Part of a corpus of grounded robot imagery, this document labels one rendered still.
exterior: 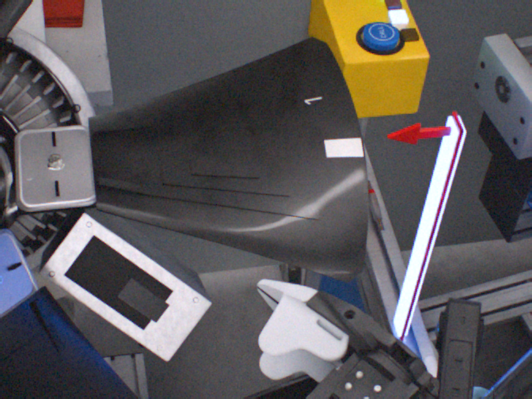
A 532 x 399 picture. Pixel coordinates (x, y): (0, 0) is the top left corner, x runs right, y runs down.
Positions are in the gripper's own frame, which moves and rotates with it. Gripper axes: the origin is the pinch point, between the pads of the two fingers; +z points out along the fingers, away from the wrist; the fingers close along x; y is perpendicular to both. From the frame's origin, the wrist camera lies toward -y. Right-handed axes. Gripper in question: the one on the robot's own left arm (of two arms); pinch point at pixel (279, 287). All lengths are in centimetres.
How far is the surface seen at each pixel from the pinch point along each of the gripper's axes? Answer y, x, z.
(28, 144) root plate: 4.0, -0.6, 24.8
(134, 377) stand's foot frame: -17, 114, 54
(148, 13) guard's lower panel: -45, 47, 69
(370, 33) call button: -37.4, 13.9, 20.4
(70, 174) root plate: 3.7, -0.6, 19.7
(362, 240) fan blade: -9.7, 3.6, -0.5
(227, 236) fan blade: -1.3, 1.2, 6.8
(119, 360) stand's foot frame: -17, 113, 59
